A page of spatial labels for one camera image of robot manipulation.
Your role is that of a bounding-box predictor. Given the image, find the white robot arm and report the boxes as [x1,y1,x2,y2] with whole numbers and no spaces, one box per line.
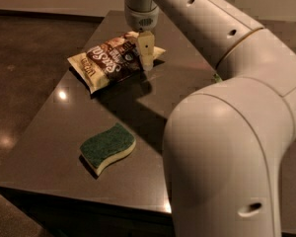
[124,0,296,237]

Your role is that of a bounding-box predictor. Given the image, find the green jalapeno chip bag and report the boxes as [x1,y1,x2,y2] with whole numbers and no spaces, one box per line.
[213,74,223,83]

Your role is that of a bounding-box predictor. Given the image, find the brown chip bag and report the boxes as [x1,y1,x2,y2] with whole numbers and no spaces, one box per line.
[67,31,167,95]

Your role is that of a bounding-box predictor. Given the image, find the green and white sponge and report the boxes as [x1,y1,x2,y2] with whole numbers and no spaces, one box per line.
[80,123,136,176]

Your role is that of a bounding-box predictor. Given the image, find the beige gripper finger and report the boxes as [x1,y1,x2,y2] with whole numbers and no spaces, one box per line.
[137,31,155,71]

